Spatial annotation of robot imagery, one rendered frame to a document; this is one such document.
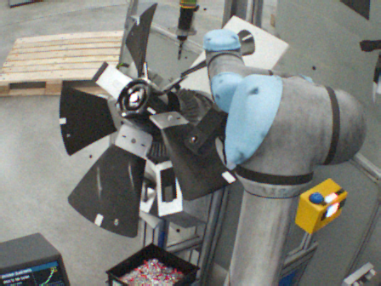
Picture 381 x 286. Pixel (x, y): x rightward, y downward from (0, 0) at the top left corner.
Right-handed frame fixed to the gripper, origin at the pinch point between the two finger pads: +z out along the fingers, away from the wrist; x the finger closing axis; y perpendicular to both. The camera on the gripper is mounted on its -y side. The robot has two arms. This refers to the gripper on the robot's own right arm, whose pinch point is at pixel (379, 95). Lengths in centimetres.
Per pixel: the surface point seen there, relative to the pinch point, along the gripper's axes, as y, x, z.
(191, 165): -34, -31, 31
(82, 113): -79, -35, 38
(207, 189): -27, -32, 32
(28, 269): -11, -92, 24
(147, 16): -81, -14, 10
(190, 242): -63, 1, 90
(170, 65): -138, 46, 64
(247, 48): -41.9, -10.5, 6.4
